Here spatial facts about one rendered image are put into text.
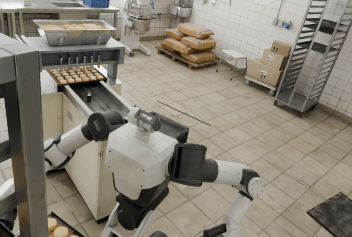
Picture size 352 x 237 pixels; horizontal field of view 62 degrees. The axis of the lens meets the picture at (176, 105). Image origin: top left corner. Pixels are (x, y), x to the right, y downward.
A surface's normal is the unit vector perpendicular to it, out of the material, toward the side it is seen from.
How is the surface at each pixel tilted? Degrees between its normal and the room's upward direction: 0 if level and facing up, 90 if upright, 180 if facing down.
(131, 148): 45
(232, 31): 90
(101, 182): 90
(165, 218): 0
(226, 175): 64
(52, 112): 90
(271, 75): 89
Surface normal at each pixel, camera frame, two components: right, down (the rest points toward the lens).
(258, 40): -0.73, 0.21
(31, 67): 0.84, 0.36
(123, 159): -0.52, 0.33
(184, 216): 0.16, -0.87
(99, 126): -0.29, 0.01
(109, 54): 0.61, 0.45
